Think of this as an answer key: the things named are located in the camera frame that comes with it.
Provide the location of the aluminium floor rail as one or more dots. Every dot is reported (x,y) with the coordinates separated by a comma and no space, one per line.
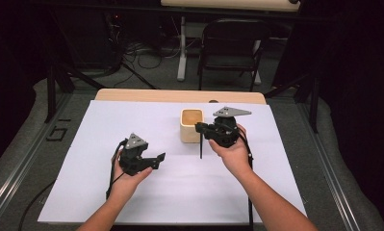
(330,170)
(22,163)

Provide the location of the black folding chair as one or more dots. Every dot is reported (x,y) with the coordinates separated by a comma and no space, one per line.
(231,61)

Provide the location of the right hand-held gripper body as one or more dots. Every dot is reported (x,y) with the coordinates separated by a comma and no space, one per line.
(225,130)

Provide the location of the white desk leg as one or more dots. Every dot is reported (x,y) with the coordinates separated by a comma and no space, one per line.
(182,57)
(257,75)

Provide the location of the black metal stand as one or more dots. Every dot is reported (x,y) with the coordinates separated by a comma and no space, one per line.
(50,96)
(314,102)

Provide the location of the person's left hand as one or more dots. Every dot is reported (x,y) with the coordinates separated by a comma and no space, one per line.
(125,183)

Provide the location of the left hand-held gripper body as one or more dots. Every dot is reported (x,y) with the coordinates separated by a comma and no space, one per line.
(133,159)

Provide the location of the person's right hand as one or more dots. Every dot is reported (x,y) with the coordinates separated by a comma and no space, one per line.
(233,157)

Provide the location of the striped pencil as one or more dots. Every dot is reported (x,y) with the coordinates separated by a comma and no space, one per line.
(201,146)

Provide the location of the dark round table grommet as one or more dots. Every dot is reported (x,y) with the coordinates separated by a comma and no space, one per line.
(213,101)

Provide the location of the square wooden pen holder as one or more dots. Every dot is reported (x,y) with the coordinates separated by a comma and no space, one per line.
(189,133)

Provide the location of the light wooden table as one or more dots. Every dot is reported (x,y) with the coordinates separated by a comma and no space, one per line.
(164,95)

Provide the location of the white board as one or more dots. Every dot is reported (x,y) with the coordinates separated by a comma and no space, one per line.
(180,192)

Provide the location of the beige desk top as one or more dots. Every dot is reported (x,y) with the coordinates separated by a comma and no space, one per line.
(228,4)

